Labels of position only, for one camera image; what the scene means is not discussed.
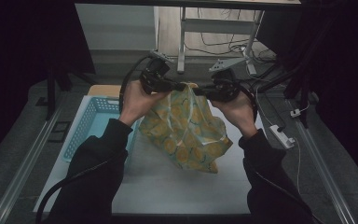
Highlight black stand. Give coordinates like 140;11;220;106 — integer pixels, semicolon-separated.
248;0;339;129
45;60;97;121

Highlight white power strip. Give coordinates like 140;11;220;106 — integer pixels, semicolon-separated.
268;124;296;149

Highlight blue plastic basket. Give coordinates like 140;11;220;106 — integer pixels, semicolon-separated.
62;95;142;171

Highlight dark curtain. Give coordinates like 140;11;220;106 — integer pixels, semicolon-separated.
301;0;358;190

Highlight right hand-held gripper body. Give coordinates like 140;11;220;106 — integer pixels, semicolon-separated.
208;59;241;103

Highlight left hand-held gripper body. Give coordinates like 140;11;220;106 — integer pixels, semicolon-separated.
139;50;178;95

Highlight black floor cables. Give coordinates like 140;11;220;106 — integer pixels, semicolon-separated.
185;8;278;64

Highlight person's right hand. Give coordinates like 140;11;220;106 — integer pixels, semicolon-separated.
210;91;258;139

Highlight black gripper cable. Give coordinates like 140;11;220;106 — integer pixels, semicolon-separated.
239;83;324;224
35;55;152;224

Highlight white table mat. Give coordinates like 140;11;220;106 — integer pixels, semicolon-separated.
33;95;293;216

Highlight desk with white legs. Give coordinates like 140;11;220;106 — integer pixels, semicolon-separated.
74;0;302;76

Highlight white panel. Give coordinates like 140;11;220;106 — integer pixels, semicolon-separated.
75;3;159;51

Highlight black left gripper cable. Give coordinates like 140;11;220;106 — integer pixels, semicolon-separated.
35;55;152;224

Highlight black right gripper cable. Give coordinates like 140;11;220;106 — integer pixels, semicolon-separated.
239;83;324;224

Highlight floral cloth tote bag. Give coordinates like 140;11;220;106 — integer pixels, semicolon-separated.
138;82;233;175

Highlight black power cable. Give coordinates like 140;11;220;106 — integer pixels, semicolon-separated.
259;88;287;133

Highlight person's left hand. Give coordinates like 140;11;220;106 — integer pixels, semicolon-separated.
118;79;171;128

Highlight aluminium rail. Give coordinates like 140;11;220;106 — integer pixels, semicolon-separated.
0;99;66;224
287;99;357;224

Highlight thin white power cable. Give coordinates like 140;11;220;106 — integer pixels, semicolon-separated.
293;138;324;224

